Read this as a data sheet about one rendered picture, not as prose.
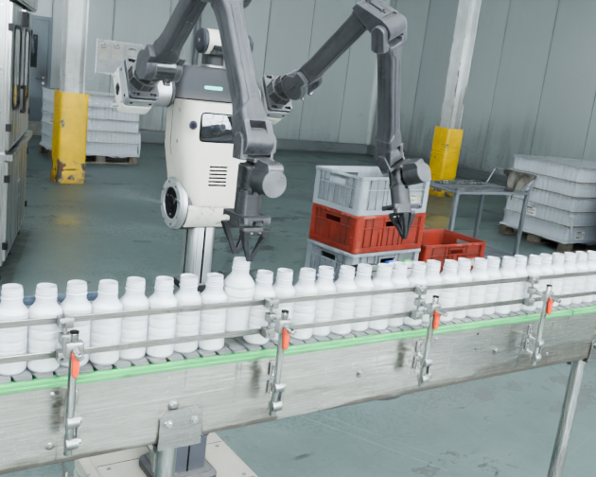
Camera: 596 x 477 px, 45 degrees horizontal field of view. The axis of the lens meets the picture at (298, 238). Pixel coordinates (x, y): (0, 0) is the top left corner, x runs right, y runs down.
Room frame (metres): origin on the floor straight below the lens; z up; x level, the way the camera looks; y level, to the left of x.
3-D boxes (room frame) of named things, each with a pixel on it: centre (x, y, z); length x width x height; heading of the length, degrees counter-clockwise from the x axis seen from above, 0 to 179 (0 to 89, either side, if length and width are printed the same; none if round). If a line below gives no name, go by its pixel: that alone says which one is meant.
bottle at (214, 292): (1.47, 0.16, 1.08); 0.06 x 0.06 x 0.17
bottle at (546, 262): (2.12, -0.76, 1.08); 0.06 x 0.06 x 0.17
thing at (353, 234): (4.26, -0.41, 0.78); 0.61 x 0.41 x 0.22; 132
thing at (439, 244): (4.74, -0.93, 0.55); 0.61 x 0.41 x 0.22; 128
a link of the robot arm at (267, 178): (1.47, 0.09, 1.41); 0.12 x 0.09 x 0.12; 35
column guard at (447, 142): (11.69, -2.21, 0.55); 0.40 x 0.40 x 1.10; 35
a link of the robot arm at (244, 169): (1.50, 0.11, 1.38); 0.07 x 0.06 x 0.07; 35
